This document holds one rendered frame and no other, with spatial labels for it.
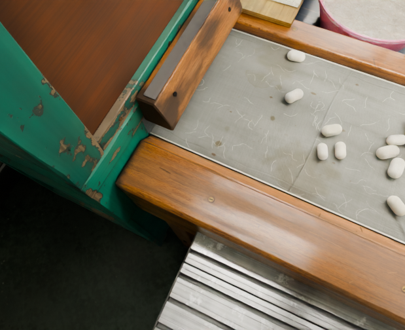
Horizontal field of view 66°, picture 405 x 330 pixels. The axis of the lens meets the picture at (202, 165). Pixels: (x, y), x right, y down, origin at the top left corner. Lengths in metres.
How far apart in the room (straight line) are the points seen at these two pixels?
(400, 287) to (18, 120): 0.54
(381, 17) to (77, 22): 0.66
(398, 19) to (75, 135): 0.71
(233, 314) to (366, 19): 0.67
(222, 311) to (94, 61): 0.45
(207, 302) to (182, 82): 0.38
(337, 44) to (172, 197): 0.45
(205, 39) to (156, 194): 0.28
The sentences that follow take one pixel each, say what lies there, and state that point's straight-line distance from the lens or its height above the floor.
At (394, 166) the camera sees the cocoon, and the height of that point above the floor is 0.76.
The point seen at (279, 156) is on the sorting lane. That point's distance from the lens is 0.58.
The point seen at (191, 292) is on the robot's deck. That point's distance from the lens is 0.60.
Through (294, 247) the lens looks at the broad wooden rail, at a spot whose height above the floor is 0.76.
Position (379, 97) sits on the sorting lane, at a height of 0.74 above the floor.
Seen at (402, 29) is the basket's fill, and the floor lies 0.73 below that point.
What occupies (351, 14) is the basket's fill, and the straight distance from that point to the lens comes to 0.84.
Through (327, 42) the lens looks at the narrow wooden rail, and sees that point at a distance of 0.72.
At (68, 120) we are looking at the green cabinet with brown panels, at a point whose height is 0.95.
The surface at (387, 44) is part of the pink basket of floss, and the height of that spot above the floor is 0.75.
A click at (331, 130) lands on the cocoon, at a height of 0.76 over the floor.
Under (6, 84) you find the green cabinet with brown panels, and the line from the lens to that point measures 0.33.
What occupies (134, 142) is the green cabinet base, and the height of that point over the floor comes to 0.77.
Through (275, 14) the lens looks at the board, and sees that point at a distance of 0.73.
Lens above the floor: 1.27
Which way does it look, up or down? 68 degrees down
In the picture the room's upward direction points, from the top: 7 degrees counter-clockwise
